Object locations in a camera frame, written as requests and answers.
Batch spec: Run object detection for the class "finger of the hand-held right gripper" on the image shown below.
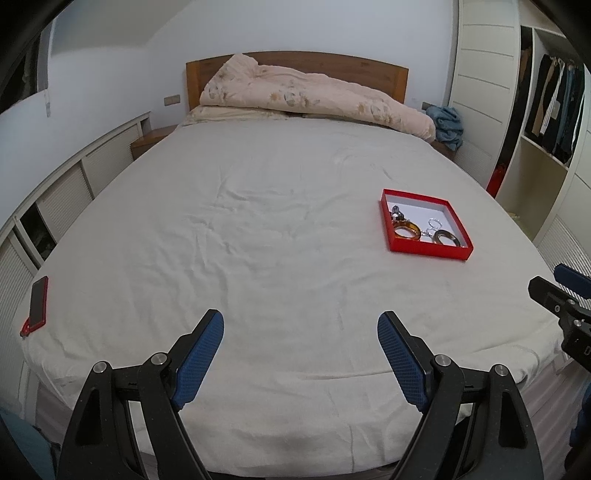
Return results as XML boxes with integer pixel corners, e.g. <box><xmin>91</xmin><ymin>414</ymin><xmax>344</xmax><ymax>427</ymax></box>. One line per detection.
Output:
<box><xmin>527</xmin><ymin>275</ymin><xmax>578</xmax><ymax>317</ymax></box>
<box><xmin>554</xmin><ymin>263</ymin><xmax>591</xmax><ymax>294</ymax></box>

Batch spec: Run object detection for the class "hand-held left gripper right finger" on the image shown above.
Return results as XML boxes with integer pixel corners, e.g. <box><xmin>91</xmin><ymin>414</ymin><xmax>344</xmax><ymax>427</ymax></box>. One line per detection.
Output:
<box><xmin>376</xmin><ymin>310</ymin><xmax>544</xmax><ymax>480</ymax></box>

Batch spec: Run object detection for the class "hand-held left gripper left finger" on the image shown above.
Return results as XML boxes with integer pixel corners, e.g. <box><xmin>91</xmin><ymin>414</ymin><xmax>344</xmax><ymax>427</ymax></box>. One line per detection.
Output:
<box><xmin>55</xmin><ymin>308</ymin><xmax>225</xmax><ymax>480</ymax></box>

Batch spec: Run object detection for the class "red jewelry box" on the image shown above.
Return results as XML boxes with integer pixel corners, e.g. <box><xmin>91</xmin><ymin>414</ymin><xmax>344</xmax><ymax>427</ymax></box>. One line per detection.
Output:
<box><xmin>379</xmin><ymin>188</ymin><xmax>475</xmax><ymax>261</ymax></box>

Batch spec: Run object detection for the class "amber orange bangle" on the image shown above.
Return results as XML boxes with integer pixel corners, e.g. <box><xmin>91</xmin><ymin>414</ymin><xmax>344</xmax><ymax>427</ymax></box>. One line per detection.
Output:
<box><xmin>392</xmin><ymin>220</ymin><xmax>422</xmax><ymax>241</ymax></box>

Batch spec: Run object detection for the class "open white wardrobe shelf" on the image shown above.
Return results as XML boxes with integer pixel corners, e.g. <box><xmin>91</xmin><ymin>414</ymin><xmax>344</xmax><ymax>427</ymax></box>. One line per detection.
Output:
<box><xmin>494</xmin><ymin>25</ymin><xmax>591</xmax><ymax>245</ymax></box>

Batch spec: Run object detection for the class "white bed sheet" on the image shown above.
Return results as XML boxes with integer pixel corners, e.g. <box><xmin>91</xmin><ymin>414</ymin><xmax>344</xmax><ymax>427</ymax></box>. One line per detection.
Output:
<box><xmin>21</xmin><ymin>121</ymin><xmax>566</xmax><ymax>469</ymax></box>

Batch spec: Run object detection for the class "red floor object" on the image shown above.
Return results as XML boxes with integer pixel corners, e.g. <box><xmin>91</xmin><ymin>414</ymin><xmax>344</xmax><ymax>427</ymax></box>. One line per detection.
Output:
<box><xmin>486</xmin><ymin>161</ymin><xmax>509</xmax><ymax>197</ymax></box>

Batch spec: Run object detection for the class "phone in red case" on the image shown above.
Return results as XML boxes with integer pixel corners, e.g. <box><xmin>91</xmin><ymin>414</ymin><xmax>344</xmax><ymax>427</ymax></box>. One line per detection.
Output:
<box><xmin>19</xmin><ymin>275</ymin><xmax>49</xmax><ymax>337</ymax></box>

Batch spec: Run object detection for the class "row of hanging clothes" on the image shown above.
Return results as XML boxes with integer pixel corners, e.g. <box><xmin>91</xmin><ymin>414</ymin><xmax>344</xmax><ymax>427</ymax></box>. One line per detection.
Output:
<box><xmin>524</xmin><ymin>53</ymin><xmax>587</xmax><ymax>164</ymax></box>

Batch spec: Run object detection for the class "blue crumpled cloth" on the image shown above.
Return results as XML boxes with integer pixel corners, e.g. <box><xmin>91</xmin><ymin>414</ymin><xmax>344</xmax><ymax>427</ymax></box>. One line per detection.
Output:
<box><xmin>426</xmin><ymin>106</ymin><xmax>465</xmax><ymax>151</ymax></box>

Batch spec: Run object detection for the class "teal cloth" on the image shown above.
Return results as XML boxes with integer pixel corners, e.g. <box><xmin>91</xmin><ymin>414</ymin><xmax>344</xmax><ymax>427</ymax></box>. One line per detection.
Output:
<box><xmin>0</xmin><ymin>406</ymin><xmax>61</xmax><ymax>480</ymax></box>

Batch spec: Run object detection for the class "wooden nightstand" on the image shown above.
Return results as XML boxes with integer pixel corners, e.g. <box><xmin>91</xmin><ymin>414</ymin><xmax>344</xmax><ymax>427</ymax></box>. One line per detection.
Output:
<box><xmin>130</xmin><ymin>124</ymin><xmax>178</xmax><ymax>160</ymax></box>

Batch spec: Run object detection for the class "white wardrobe door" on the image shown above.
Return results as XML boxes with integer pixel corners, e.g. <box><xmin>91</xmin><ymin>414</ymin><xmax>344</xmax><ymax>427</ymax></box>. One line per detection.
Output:
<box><xmin>444</xmin><ymin>0</ymin><xmax>520</xmax><ymax>185</ymax></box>

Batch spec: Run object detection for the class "beige pillow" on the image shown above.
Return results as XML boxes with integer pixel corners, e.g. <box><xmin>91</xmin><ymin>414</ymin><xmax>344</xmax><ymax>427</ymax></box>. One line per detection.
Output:
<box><xmin>178</xmin><ymin>105</ymin><xmax>289</xmax><ymax>126</ymax></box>

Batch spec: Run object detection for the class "beige floral quilt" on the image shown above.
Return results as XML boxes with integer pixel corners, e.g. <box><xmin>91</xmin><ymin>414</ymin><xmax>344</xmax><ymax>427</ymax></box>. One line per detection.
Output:
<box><xmin>199</xmin><ymin>54</ymin><xmax>436</xmax><ymax>141</ymax></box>

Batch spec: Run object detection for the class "wooden headboard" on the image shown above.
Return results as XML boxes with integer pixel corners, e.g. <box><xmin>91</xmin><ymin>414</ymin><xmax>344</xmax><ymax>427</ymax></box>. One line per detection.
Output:
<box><xmin>186</xmin><ymin>51</ymin><xmax>410</xmax><ymax>112</ymax></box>

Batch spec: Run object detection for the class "dark window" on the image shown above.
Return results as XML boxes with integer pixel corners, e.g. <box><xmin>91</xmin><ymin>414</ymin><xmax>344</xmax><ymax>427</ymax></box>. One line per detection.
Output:
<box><xmin>7</xmin><ymin>21</ymin><xmax>51</xmax><ymax>109</ymax></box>

